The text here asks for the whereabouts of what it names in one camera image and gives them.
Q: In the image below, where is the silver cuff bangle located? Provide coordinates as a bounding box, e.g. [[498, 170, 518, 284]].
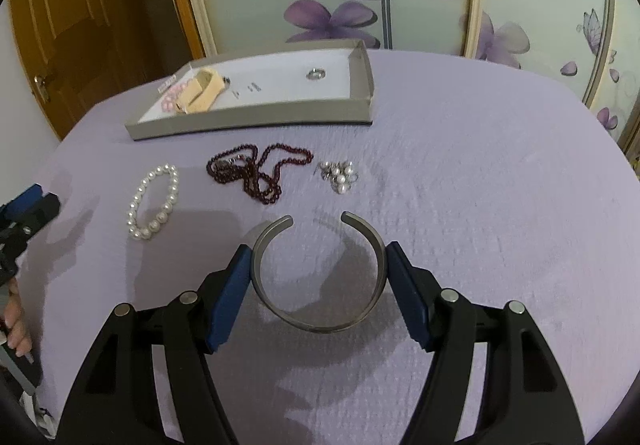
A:
[[251, 211, 389, 334]]

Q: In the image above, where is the silver pearl cluster brooch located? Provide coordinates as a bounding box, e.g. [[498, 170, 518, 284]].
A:
[[315, 160, 360, 196]]

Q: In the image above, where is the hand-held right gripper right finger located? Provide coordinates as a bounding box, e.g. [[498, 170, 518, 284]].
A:
[[385, 242, 586, 445]]

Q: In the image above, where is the white pearl bracelet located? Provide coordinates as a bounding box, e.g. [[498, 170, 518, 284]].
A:
[[126, 165, 180, 242]]

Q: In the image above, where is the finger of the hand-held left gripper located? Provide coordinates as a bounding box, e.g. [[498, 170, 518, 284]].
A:
[[0, 195, 61, 283], [0, 185, 43, 226]]

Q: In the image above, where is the person's left hand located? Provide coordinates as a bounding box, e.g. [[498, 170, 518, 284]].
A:
[[0, 275, 34, 359]]

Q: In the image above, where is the pink bead bracelet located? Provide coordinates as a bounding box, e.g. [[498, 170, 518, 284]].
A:
[[161, 77, 190, 114]]

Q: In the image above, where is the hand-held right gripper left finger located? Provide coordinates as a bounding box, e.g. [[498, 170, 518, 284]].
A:
[[60, 245, 253, 445]]

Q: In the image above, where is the grey cardboard tray box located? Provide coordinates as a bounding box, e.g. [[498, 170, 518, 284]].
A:
[[125, 39, 376, 144]]

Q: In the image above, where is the wooden door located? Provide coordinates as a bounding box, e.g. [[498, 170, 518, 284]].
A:
[[7, 0, 123, 142]]

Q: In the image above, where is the cream wide bangle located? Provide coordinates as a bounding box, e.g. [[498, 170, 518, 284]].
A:
[[175, 69, 227, 114]]

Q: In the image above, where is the dark red bead necklace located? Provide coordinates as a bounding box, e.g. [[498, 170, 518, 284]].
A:
[[206, 143, 314, 204]]

